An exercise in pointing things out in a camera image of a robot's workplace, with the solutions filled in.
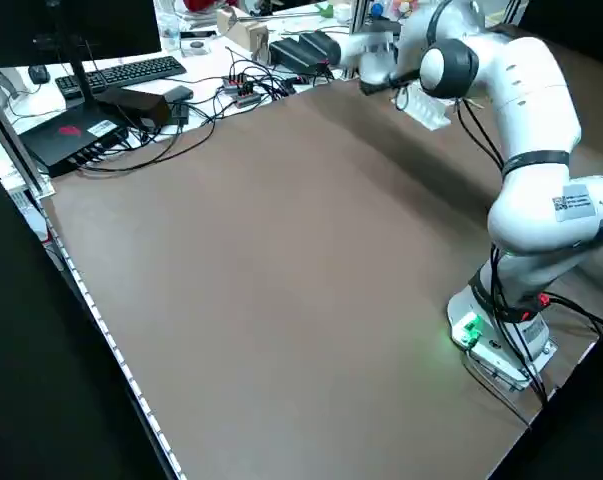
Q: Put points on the white test tube rack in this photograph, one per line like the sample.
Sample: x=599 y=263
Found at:
x=428 y=112

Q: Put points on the cardboard box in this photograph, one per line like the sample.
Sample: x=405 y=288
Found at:
x=248 y=32

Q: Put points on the black computer box red logo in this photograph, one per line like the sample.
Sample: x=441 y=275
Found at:
x=66 y=142

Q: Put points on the black keyboard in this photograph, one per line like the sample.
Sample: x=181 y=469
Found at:
x=126 y=72

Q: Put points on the dark computer mouse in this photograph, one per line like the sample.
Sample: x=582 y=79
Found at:
x=40 y=74

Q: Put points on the aluminium frame post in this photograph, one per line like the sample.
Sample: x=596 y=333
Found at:
x=360 y=15
x=11 y=140

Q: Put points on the small dark grey box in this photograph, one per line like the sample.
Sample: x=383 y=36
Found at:
x=178 y=93

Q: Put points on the black computer monitor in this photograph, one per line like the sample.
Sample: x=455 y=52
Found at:
x=71 y=25

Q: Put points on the black power brick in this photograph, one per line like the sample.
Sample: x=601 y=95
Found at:
x=136 y=102

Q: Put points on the usb hub red plugs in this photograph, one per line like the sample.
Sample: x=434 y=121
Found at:
x=241 y=86

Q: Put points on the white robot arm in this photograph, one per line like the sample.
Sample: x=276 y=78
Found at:
x=531 y=100

